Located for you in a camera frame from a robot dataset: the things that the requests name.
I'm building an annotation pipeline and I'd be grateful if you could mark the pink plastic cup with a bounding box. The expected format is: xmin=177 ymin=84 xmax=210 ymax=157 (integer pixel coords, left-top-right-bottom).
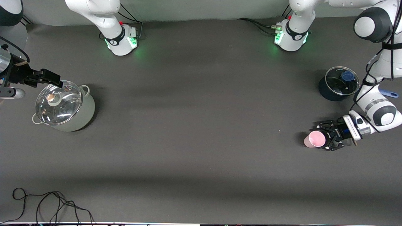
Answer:
xmin=304 ymin=130 xmax=327 ymax=148

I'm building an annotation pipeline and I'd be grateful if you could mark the dark blue saucepan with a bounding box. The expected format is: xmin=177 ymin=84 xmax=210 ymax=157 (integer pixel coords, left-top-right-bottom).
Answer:
xmin=318 ymin=67 xmax=399 ymax=101

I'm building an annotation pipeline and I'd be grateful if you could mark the glass lid with blue knob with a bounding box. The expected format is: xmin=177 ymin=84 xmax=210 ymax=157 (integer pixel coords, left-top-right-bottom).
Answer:
xmin=325 ymin=66 xmax=360 ymax=95

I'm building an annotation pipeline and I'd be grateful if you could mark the grey-green stock pot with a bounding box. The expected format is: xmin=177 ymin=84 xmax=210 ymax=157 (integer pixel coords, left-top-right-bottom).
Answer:
xmin=32 ymin=81 xmax=95 ymax=132

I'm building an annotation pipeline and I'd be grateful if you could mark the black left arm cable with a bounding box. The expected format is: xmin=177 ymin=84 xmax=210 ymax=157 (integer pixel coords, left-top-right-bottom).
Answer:
xmin=353 ymin=0 xmax=402 ymax=105

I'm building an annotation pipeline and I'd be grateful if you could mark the black base cable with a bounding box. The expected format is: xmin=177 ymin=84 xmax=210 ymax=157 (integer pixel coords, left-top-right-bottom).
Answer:
xmin=238 ymin=18 xmax=280 ymax=35
xmin=118 ymin=3 xmax=144 ymax=40

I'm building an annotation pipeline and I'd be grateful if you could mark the thin black loose cable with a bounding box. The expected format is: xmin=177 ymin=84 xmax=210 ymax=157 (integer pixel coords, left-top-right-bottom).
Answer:
xmin=0 ymin=188 xmax=95 ymax=225

